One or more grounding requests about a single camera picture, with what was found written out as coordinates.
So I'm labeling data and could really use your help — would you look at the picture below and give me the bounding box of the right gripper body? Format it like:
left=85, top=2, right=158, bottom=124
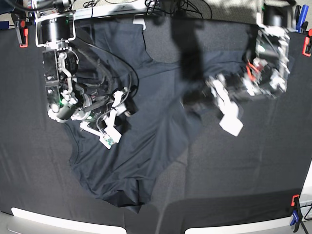
left=71, top=84, right=137, bottom=122

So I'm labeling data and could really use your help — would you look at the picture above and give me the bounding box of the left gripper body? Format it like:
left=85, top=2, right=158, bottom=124
left=181, top=74, right=251, bottom=112

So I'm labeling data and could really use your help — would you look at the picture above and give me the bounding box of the dark grey t-shirt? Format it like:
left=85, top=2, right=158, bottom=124
left=65, top=21, right=243, bottom=213

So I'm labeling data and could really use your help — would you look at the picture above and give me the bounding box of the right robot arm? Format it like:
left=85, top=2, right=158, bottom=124
left=7, top=0, right=130, bottom=123

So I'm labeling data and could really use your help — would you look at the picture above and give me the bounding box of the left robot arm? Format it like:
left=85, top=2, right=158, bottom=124
left=182, top=0, right=296, bottom=114

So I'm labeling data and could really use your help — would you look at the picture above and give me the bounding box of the red black clamp far left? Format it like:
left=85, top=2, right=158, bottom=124
left=15, top=20, right=28, bottom=48

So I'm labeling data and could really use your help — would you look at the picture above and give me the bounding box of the red clamp far right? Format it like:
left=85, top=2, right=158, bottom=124
left=302, top=29, right=312, bottom=57

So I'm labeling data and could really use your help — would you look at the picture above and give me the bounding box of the blue clamp far right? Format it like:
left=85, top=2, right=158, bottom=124
left=294, top=4, right=309, bottom=34

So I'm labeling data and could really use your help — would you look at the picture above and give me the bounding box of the red blue clamp near right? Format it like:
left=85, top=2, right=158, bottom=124
left=290, top=195, right=309, bottom=234

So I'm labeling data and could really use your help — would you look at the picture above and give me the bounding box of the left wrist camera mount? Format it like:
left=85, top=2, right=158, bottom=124
left=207, top=74, right=243, bottom=137

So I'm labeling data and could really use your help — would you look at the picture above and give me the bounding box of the black cable bundle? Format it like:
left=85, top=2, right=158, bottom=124
left=82, top=0, right=213, bottom=19

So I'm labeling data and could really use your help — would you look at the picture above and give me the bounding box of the aluminium rail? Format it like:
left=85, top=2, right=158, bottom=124
left=74, top=4, right=146, bottom=20

